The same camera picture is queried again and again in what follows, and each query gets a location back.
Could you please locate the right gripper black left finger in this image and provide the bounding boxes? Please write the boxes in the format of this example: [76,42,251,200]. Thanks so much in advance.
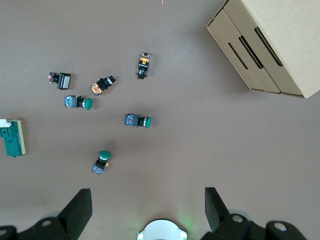
[0,188,93,240]

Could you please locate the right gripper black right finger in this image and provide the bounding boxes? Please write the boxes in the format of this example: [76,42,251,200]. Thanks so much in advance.
[201,187,308,240]

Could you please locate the green mushroom push button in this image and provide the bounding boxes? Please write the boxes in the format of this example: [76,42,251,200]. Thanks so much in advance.
[64,94,94,111]
[124,113,152,129]
[91,150,112,175]

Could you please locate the brown paper table cover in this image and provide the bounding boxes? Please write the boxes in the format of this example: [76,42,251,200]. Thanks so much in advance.
[0,0,320,240]

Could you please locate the black square push button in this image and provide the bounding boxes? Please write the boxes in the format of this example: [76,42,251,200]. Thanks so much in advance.
[48,71,72,90]

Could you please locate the brown cardboard bin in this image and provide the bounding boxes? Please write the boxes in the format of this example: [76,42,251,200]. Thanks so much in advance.
[206,9,266,93]
[214,2,282,95]
[223,0,320,99]

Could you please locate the black knob selector switch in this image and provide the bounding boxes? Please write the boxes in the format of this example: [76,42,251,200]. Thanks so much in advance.
[89,75,117,96]

